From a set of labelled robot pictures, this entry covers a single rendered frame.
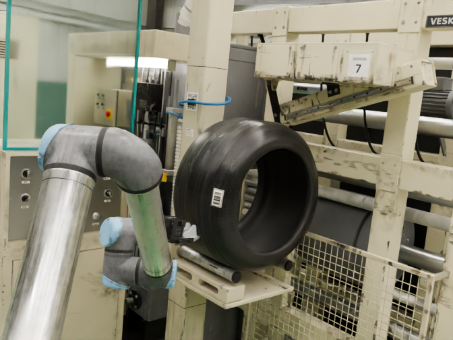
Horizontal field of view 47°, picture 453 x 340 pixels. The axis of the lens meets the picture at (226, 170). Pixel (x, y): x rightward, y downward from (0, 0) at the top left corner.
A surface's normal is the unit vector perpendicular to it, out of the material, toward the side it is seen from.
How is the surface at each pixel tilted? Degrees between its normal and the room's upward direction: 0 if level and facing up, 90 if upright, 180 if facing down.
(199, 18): 90
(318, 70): 90
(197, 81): 90
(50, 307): 67
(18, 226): 90
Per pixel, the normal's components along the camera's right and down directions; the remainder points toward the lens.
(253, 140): 0.21, -0.50
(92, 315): 0.65, 0.18
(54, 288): 0.71, -0.22
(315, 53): -0.76, 0.03
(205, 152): -0.57, -0.54
